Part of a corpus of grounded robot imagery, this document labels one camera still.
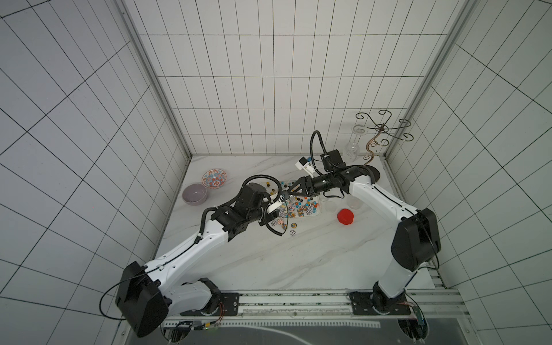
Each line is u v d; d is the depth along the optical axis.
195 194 1.00
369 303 0.73
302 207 0.98
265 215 0.66
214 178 1.07
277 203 0.66
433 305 0.74
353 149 0.92
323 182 0.71
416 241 0.46
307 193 0.72
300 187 0.72
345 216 0.95
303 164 0.76
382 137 0.87
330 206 0.98
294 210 0.97
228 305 0.73
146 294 0.38
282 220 0.94
